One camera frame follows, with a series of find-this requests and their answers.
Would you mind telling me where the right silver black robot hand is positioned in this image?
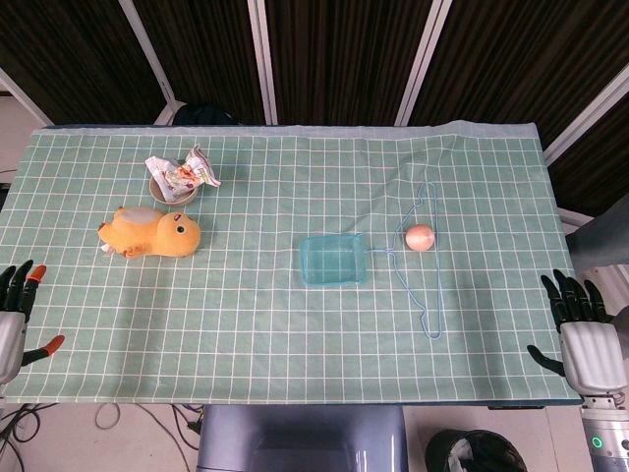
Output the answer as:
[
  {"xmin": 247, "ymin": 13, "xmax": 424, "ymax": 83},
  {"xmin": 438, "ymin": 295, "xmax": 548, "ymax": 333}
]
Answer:
[{"xmin": 526, "ymin": 268, "xmax": 629, "ymax": 397}]

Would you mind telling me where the pink round peach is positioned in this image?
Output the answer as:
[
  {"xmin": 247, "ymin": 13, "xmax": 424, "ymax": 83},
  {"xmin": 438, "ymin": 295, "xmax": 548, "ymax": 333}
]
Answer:
[{"xmin": 405, "ymin": 223, "xmax": 437, "ymax": 253}]

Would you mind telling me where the transparent blue plastic container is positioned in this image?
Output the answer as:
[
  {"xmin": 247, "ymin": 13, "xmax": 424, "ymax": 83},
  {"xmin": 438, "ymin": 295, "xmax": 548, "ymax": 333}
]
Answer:
[{"xmin": 299, "ymin": 234, "xmax": 370, "ymax": 287}]

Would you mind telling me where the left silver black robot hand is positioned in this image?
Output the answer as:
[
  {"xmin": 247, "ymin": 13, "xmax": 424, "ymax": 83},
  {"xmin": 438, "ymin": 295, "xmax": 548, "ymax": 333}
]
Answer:
[{"xmin": 0, "ymin": 259, "xmax": 67, "ymax": 386}]

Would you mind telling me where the crumpled white snack wrapper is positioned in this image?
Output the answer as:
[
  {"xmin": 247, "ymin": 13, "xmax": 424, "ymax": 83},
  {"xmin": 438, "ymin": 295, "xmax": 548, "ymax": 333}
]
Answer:
[{"xmin": 144, "ymin": 143, "xmax": 222, "ymax": 203}]

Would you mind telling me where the white partition frame post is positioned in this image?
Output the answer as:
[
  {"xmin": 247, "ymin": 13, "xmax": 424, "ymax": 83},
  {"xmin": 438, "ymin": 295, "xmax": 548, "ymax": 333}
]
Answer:
[
  {"xmin": 0, "ymin": 67, "xmax": 55, "ymax": 127},
  {"xmin": 543, "ymin": 63, "xmax": 629, "ymax": 166},
  {"xmin": 395, "ymin": 0, "xmax": 453, "ymax": 126},
  {"xmin": 117, "ymin": 0, "xmax": 187, "ymax": 125},
  {"xmin": 247, "ymin": 0, "xmax": 279, "ymax": 125}
]

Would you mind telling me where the beige paper bowl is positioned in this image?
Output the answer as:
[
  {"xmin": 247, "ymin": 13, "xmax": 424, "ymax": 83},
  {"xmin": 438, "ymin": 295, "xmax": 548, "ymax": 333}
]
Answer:
[{"xmin": 148, "ymin": 171, "xmax": 200, "ymax": 206}]

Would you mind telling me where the green checked tablecloth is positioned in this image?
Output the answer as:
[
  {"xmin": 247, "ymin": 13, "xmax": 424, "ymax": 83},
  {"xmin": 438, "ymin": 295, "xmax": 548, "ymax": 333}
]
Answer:
[{"xmin": 0, "ymin": 122, "xmax": 586, "ymax": 407}]

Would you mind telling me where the grey looped floor cable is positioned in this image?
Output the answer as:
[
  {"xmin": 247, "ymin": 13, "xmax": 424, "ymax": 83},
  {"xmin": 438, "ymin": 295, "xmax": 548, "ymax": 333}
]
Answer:
[{"xmin": 94, "ymin": 403, "xmax": 122, "ymax": 430}]

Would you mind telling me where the black trash bin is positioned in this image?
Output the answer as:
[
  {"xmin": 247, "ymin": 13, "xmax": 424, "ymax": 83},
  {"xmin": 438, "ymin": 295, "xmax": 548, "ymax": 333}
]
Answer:
[{"xmin": 425, "ymin": 429, "xmax": 530, "ymax": 472}]

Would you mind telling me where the black floor cable bundle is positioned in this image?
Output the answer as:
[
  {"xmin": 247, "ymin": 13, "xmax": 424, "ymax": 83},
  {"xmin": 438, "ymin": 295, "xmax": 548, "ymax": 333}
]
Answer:
[{"xmin": 0, "ymin": 403, "xmax": 56, "ymax": 472}]

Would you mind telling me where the black bag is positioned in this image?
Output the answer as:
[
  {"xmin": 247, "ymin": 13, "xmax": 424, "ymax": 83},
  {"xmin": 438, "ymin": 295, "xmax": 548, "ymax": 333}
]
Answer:
[{"xmin": 172, "ymin": 101, "xmax": 238, "ymax": 127}]

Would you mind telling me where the blue wire clothes hanger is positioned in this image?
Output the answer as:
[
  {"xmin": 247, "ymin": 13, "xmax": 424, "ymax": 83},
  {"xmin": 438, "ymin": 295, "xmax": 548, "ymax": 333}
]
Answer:
[{"xmin": 361, "ymin": 181, "xmax": 443, "ymax": 341}]

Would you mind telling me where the yellow duck plush toy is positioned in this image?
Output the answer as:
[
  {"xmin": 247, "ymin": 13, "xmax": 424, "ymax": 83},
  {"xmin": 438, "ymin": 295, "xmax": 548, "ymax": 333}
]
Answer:
[{"xmin": 96, "ymin": 205, "xmax": 201, "ymax": 260}]

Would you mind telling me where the grey bulky covered object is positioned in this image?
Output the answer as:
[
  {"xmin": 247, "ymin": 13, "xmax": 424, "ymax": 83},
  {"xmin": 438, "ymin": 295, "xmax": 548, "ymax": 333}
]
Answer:
[{"xmin": 564, "ymin": 192, "xmax": 629, "ymax": 272}]

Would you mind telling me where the blue plastic container lid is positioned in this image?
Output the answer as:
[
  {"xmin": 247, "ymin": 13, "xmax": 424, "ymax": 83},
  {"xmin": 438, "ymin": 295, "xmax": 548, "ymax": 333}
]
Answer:
[{"xmin": 299, "ymin": 234, "xmax": 370, "ymax": 287}]

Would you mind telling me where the blue-grey robot torso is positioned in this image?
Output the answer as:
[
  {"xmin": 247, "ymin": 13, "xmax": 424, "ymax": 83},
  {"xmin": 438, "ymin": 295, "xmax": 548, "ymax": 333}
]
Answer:
[{"xmin": 196, "ymin": 403, "xmax": 409, "ymax": 472}]

